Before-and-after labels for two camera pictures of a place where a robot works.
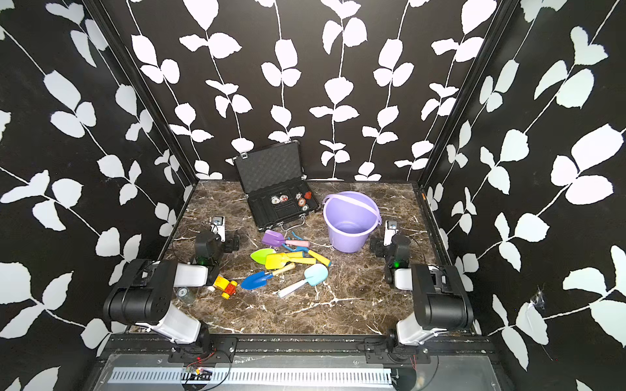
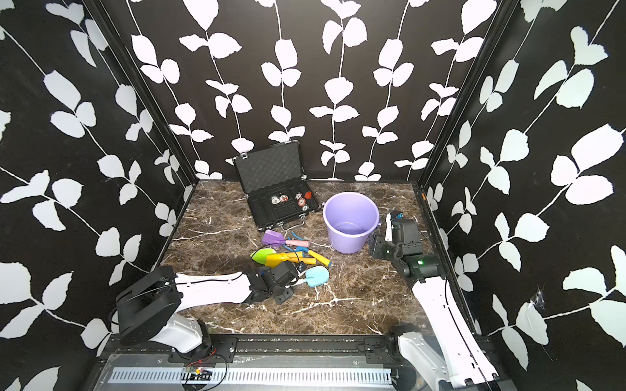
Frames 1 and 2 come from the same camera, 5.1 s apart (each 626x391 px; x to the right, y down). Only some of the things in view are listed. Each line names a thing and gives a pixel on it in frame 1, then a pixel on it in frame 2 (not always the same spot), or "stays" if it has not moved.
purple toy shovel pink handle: [275, 239] stays
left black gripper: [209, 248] to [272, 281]
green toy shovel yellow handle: [260, 256] stays
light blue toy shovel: [315, 274] stays
